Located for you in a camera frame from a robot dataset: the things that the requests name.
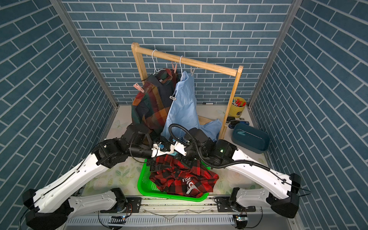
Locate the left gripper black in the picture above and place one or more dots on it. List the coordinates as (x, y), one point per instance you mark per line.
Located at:
(164, 138)

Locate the red black plaid shirt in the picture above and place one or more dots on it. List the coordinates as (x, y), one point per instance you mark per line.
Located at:
(174, 178)

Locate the light blue shirt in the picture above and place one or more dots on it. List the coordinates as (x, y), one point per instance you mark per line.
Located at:
(183, 110)

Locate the white wire hanger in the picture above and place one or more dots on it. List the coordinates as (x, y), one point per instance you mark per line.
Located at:
(154, 62)
(180, 63)

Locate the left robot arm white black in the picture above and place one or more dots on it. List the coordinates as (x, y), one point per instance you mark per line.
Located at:
(53, 205)

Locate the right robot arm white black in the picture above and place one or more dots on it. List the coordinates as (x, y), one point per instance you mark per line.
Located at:
(279, 191)

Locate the pink clothespin on sleeve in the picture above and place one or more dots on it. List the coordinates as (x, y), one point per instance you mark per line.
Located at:
(138, 87)

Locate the dark multicolour plaid shirt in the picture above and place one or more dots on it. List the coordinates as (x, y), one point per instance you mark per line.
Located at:
(152, 106)

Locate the blue black stapler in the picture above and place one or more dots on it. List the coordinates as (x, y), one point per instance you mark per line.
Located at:
(233, 123)

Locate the green plastic basket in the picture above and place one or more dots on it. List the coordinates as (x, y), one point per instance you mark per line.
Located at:
(147, 188)

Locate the teal storage box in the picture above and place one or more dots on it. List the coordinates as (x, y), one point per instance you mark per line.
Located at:
(250, 138)

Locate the yellow pen cup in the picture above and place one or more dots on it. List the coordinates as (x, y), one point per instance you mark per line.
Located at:
(237, 107)

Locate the pink clothespin at collar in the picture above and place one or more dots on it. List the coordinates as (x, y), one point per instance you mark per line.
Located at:
(174, 67)

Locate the wooden clothes rack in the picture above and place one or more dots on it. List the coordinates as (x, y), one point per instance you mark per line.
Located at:
(139, 51)

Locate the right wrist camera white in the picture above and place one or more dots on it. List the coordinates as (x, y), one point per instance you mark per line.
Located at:
(180, 148)

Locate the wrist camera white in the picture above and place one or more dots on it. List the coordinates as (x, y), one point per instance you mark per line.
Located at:
(163, 148)
(180, 148)

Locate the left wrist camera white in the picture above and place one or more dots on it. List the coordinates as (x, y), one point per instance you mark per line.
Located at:
(163, 148)

